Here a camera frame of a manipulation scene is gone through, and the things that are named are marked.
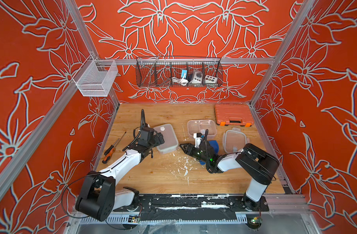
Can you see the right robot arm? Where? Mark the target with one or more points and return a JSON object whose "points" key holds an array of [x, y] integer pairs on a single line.
{"points": [[260, 165]]}

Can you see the blue small box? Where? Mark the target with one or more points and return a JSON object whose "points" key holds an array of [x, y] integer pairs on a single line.
{"points": [[183, 74]]}

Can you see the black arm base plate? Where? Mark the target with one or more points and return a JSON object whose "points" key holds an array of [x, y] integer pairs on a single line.
{"points": [[232, 202]]}

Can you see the clear acrylic wall bin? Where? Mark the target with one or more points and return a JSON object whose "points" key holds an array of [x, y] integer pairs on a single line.
{"points": [[91, 82]]}

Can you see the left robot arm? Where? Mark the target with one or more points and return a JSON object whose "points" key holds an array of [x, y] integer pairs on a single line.
{"points": [[98, 196]]}

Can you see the black wire wall basket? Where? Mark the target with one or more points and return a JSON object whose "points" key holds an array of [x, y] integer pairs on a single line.
{"points": [[157, 71]]}

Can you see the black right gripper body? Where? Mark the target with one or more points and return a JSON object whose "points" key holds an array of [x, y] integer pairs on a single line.
{"points": [[197, 154]]}

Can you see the white button box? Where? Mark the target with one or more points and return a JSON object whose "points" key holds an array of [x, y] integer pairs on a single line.
{"points": [[211, 80]]}

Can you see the white round-dial device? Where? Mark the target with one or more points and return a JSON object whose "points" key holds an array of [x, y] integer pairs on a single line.
{"points": [[197, 77]]}

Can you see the orange plastic tool case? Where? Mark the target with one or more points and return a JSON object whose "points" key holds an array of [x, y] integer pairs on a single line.
{"points": [[233, 114]]}

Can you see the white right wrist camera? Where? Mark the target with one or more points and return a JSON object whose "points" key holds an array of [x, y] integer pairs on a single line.
{"points": [[198, 139]]}

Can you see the blue cleaning cloth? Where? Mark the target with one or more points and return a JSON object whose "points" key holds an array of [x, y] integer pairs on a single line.
{"points": [[215, 146]]}

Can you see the white charger with cable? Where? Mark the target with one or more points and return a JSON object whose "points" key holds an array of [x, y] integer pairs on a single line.
{"points": [[181, 81]]}

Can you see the orange handled screwdriver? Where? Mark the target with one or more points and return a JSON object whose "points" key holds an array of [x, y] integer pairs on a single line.
{"points": [[110, 151]]}

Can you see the clear lunch box with lid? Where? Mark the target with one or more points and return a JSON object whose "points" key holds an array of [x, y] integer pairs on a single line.
{"points": [[200, 126]]}

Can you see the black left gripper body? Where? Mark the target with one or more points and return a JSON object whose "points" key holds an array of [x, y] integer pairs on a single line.
{"points": [[155, 142]]}

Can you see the clear lunch box lid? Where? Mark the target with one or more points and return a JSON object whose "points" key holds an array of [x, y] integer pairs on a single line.
{"points": [[234, 140]]}

